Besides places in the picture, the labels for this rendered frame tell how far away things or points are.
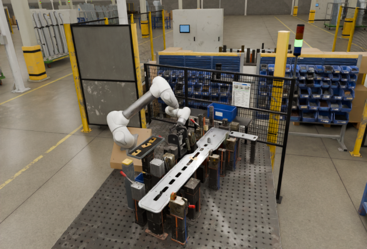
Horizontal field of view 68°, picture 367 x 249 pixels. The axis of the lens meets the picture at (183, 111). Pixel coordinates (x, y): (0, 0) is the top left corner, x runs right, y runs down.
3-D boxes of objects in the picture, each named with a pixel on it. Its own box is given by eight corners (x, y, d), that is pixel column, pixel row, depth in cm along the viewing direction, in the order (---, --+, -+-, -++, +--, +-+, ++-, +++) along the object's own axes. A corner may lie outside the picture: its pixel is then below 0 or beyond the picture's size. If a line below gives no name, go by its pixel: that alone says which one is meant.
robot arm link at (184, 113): (187, 123, 310) (177, 119, 315) (192, 111, 317) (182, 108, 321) (185, 118, 301) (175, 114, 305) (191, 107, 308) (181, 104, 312)
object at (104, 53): (149, 134, 505) (140, 22, 428) (147, 137, 492) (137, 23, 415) (86, 129, 534) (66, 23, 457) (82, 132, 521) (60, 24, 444)
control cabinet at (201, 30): (174, 71, 942) (171, -6, 848) (178, 67, 990) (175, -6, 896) (220, 72, 907) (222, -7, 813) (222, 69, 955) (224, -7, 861)
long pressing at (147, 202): (161, 215, 181) (161, 214, 180) (134, 205, 191) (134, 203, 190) (231, 131, 292) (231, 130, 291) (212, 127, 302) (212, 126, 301)
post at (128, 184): (133, 211, 225) (128, 166, 209) (126, 208, 229) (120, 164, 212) (138, 205, 232) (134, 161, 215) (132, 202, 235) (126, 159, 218)
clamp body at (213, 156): (217, 192, 245) (218, 159, 231) (205, 188, 250) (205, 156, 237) (221, 186, 252) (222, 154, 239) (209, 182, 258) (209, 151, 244)
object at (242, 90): (249, 108, 309) (251, 82, 297) (230, 105, 319) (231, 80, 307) (250, 108, 310) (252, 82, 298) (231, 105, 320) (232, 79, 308)
